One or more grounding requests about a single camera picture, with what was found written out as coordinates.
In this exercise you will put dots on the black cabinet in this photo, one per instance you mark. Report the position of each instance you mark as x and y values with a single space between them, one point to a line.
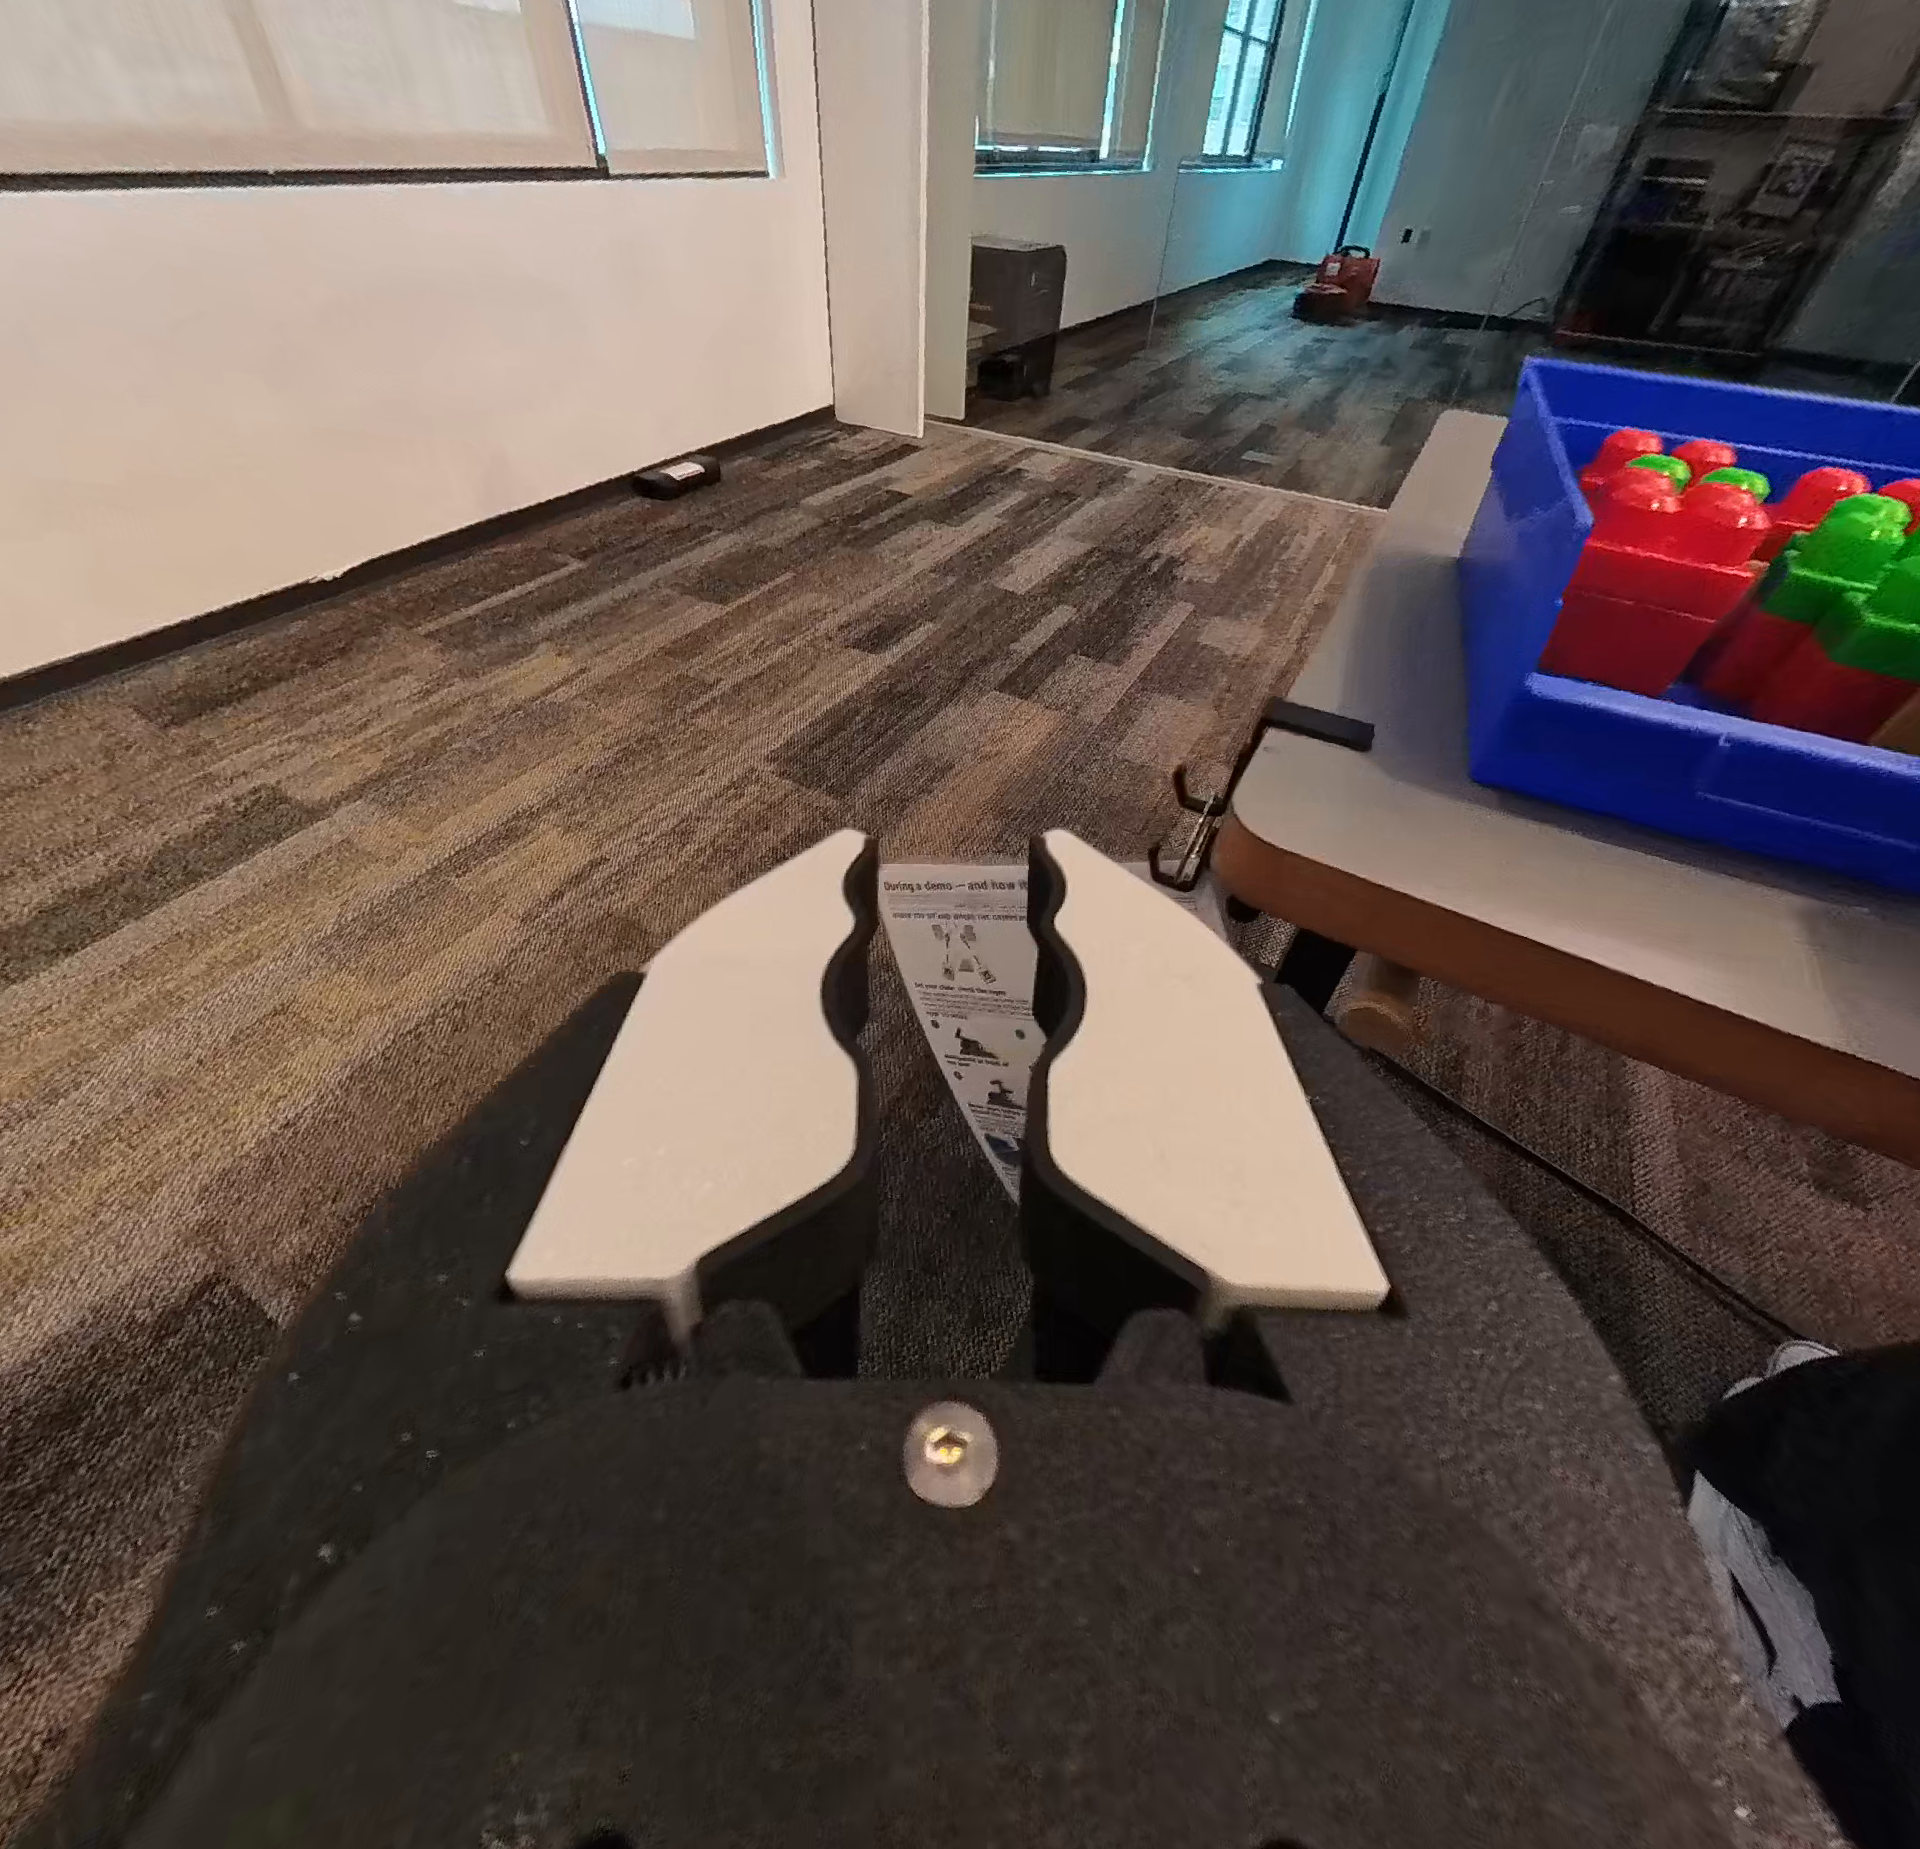
1019 320

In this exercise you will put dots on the glass window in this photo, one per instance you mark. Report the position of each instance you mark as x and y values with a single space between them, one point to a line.
362 48
1065 36

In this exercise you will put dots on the blue storage bin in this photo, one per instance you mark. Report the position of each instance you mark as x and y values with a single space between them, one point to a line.
1680 756

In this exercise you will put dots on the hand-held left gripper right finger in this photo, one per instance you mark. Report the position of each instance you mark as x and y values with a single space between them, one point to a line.
1200 1113

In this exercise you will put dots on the small black floor object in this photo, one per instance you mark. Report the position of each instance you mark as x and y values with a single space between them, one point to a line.
679 475

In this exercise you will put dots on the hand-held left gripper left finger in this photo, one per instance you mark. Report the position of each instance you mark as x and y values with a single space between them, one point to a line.
691 1113

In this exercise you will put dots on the dark display shelf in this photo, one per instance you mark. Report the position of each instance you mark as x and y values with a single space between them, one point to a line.
1740 139

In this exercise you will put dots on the printed paper sheet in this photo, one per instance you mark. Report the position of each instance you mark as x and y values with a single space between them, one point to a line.
975 1010

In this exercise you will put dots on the red floor object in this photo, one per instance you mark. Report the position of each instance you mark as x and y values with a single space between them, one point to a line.
1340 285

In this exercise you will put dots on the cluster of mega blocks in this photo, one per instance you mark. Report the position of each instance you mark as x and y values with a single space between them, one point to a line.
1680 575

